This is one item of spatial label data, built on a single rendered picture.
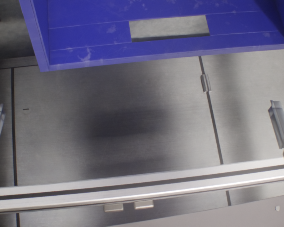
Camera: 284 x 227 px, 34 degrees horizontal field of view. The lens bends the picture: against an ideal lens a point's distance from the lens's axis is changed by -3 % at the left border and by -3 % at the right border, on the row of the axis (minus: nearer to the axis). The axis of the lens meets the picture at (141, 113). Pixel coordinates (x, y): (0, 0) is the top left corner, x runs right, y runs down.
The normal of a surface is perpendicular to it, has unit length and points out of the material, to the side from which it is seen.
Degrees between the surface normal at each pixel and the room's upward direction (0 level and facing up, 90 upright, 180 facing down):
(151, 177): 90
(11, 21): 0
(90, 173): 90
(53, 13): 90
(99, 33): 90
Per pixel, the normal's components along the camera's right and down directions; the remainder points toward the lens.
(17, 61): 0.07, -0.40
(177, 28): 0.13, 0.91
